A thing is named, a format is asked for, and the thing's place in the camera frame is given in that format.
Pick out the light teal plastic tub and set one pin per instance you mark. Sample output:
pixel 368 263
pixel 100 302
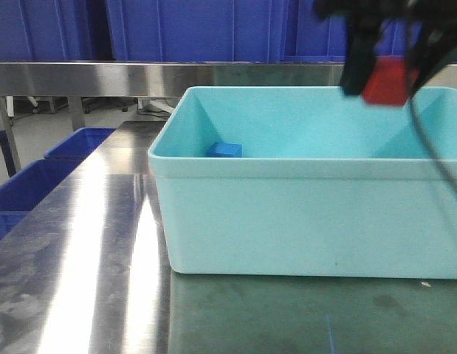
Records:
pixel 327 185

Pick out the small blue cube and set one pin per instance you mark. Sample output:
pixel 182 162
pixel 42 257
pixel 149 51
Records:
pixel 224 150

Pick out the blue crate on shelf right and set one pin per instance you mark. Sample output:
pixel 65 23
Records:
pixel 310 39

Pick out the blue bin near table far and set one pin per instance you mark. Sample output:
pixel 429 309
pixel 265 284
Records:
pixel 80 144

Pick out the stainless steel shelf rail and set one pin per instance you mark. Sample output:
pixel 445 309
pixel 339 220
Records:
pixel 112 79

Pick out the blue crate on shelf left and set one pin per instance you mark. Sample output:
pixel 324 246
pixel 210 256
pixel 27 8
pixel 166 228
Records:
pixel 54 31

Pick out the blue crate on shelf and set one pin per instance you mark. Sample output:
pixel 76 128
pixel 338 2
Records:
pixel 197 31
pixel 54 31
pixel 310 39

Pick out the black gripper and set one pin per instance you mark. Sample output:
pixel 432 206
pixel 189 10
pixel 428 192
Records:
pixel 435 46

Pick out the blue crate on shelf middle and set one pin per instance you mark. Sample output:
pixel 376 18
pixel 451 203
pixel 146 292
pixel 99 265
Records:
pixel 197 31

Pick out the steel shelf leg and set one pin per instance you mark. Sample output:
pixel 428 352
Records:
pixel 7 141

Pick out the blue bin table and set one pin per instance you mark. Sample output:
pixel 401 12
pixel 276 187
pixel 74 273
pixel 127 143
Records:
pixel 80 144
pixel 25 190

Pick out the red cube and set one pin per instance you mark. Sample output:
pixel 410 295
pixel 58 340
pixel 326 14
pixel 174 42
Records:
pixel 387 83

